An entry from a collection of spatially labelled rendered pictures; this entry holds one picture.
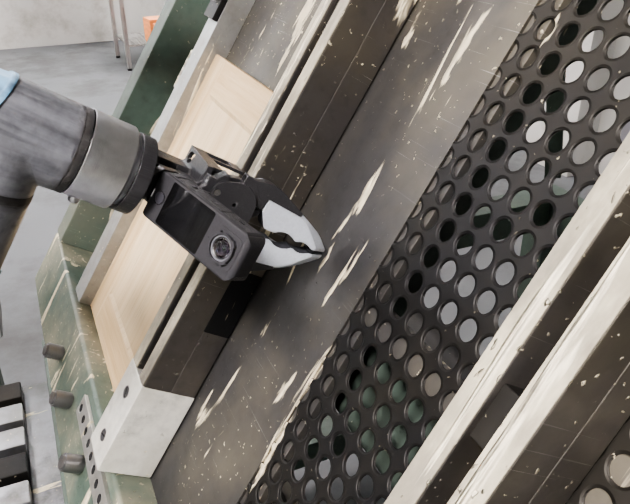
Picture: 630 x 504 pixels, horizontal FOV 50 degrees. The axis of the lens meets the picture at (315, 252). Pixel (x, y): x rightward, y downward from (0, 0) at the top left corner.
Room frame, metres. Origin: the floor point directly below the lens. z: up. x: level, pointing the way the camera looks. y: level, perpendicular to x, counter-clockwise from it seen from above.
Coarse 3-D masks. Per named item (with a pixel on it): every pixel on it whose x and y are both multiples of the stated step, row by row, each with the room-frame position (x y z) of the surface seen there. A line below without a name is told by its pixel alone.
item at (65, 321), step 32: (64, 256) 1.16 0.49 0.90; (64, 288) 1.06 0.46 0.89; (64, 320) 0.98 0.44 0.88; (64, 352) 0.91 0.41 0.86; (96, 352) 0.86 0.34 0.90; (64, 384) 0.84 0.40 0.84; (96, 384) 0.77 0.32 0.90; (64, 416) 0.78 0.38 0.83; (96, 416) 0.71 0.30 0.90; (64, 448) 0.73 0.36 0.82; (128, 480) 0.60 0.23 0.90
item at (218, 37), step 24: (240, 0) 1.13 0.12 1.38; (216, 24) 1.11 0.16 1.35; (240, 24) 1.12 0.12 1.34; (216, 48) 1.11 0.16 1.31; (192, 72) 1.09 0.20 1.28; (192, 96) 1.09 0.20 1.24; (168, 120) 1.07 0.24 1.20; (168, 144) 1.07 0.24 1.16; (120, 216) 1.04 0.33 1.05; (120, 240) 1.03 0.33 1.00; (96, 264) 1.02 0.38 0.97; (96, 288) 1.01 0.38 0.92
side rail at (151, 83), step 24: (168, 0) 1.36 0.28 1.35; (192, 0) 1.34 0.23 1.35; (168, 24) 1.32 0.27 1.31; (192, 24) 1.34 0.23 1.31; (144, 48) 1.35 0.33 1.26; (168, 48) 1.32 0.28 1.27; (192, 48) 1.33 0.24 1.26; (144, 72) 1.30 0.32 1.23; (168, 72) 1.31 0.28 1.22; (144, 96) 1.29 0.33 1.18; (168, 96) 1.31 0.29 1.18; (144, 120) 1.29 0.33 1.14; (72, 216) 1.23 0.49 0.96; (96, 216) 1.24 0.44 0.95; (72, 240) 1.22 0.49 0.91; (96, 240) 1.24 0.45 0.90
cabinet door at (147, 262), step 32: (224, 64) 1.05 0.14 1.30; (224, 96) 0.99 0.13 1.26; (256, 96) 0.90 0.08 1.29; (192, 128) 1.03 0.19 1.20; (224, 128) 0.94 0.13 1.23; (128, 256) 0.98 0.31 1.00; (160, 256) 0.89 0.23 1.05; (128, 288) 0.92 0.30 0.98; (160, 288) 0.83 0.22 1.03; (96, 320) 0.95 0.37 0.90; (128, 320) 0.86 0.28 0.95; (128, 352) 0.80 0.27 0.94
